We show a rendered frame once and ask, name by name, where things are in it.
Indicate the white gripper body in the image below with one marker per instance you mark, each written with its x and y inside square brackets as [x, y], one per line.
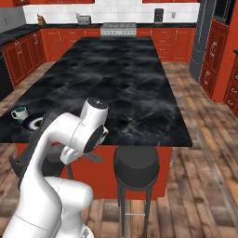
[70, 155]

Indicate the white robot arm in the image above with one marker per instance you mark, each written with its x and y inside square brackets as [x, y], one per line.
[43, 173]

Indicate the black round bar stool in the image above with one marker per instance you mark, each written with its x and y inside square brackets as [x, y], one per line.
[136, 165]
[54, 163]

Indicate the white mug with teal inside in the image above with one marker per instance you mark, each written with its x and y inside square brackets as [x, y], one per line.
[19, 114]

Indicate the red island with black top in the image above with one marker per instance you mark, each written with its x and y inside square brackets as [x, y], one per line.
[124, 89]

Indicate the black dishwasher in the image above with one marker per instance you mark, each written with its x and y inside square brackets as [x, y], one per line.
[4, 79]

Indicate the red base cupboard run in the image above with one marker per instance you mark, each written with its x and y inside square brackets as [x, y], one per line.
[21, 57]
[173, 43]
[59, 42]

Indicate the silver hob range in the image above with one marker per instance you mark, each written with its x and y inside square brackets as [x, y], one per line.
[118, 29]

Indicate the silver toaster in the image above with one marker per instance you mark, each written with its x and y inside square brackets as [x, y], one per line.
[83, 19]

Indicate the brown knife block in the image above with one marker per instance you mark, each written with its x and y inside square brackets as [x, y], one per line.
[41, 20]

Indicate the red drawer unit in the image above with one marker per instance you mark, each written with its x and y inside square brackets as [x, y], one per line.
[232, 89]

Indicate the black coffee machine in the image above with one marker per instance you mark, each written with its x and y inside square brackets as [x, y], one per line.
[158, 16]

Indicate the red tall cupboard unit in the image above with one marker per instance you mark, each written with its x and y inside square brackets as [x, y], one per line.
[214, 55]

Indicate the grey tall column unit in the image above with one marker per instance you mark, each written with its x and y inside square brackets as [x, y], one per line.
[202, 40]

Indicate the red wall cupboard run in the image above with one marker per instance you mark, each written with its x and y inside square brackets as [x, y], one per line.
[55, 1]
[170, 1]

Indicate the black wall oven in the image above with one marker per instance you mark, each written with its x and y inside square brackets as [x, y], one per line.
[225, 10]

